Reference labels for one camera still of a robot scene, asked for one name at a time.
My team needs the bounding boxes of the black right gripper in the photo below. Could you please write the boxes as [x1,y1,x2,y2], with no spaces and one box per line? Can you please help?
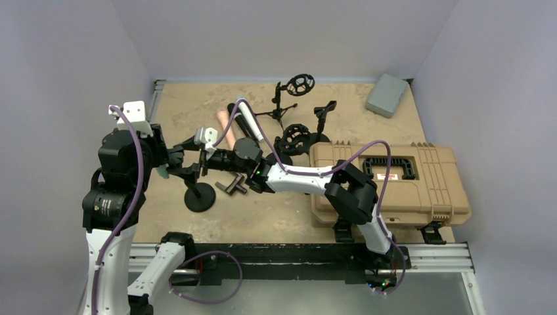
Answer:
[168,135,250,184]

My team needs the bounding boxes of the green microphone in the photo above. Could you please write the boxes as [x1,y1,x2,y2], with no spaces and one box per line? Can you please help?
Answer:
[156,164,169,179]

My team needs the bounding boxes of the black clip stand green mic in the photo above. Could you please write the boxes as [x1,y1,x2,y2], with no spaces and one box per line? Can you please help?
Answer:
[178,164,216,213]

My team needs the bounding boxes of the pink microphone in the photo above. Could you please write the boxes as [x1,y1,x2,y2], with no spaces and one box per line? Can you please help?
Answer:
[216,108,236,150]

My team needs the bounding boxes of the black microphone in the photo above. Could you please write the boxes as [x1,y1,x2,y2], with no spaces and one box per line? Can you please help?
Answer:
[227,103,257,141]

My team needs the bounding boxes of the white microphone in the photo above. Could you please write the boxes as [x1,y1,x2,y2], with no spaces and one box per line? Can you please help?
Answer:
[236,98,263,142]

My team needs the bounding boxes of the black shock mount round stand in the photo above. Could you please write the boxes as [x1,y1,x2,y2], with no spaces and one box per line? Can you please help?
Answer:
[273,124,311,165]

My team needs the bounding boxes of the black tripod shock mount stand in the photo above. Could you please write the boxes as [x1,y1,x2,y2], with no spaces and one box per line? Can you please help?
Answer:
[253,73,316,139]

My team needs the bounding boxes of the black round base clip stand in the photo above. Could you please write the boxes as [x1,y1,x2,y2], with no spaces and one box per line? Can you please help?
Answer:
[309,100,337,147]

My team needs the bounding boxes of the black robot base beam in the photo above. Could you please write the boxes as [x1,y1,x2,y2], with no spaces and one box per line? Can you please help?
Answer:
[171,243,412,289]

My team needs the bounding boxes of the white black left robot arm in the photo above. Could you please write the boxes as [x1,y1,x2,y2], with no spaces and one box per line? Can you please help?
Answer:
[82,124,196,314]

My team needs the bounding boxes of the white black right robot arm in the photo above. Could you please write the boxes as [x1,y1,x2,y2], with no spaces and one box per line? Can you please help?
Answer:
[167,138,403,267]

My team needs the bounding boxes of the black metal clamp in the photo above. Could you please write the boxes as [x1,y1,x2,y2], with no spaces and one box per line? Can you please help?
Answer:
[215,172,248,196]

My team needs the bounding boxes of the tan hard plastic case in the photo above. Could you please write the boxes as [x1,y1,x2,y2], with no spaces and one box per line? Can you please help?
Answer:
[307,141,472,244]

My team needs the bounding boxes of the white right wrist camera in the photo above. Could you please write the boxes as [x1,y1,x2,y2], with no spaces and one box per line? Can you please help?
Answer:
[194,127,218,155]

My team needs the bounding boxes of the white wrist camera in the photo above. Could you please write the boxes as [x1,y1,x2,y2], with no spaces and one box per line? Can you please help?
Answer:
[108,100,154,138]
[194,127,218,155]

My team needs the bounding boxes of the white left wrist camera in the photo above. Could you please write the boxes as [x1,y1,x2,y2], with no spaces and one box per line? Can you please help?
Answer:
[108,100,154,138]

